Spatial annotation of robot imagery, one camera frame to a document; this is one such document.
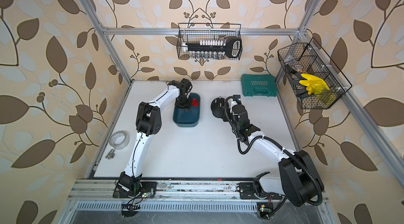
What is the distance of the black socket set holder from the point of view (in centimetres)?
82

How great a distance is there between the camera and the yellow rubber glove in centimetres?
67

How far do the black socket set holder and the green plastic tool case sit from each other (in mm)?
309

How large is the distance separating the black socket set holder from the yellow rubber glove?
347 millimetres

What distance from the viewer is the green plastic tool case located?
3.64ft

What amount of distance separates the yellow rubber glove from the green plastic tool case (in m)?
0.41

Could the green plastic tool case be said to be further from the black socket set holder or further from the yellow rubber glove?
the yellow rubber glove
